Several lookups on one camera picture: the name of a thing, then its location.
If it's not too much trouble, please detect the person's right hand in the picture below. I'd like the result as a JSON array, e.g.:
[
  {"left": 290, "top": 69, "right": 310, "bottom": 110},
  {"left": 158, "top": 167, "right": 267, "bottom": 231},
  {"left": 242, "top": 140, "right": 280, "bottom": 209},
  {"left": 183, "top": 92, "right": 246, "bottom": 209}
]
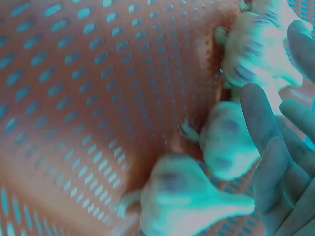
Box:
[{"left": 240, "top": 19, "right": 315, "bottom": 236}]

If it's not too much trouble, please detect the white garlic bulb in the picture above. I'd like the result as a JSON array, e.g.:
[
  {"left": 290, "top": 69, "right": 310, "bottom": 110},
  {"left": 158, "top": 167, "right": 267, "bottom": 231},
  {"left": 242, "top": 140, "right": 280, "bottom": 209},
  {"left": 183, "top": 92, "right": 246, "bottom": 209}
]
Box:
[
  {"left": 240, "top": 0, "right": 312, "bottom": 29},
  {"left": 117, "top": 154, "right": 256, "bottom": 236},
  {"left": 213, "top": 11, "right": 304, "bottom": 115},
  {"left": 181, "top": 101, "right": 262, "bottom": 182}
]

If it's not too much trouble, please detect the orange perforated plastic basket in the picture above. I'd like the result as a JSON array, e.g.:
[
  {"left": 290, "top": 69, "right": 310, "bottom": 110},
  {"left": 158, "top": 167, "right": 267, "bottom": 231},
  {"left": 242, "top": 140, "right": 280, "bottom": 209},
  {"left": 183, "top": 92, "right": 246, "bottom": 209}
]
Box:
[{"left": 0, "top": 0, "right": 315, "bottom": 236}]

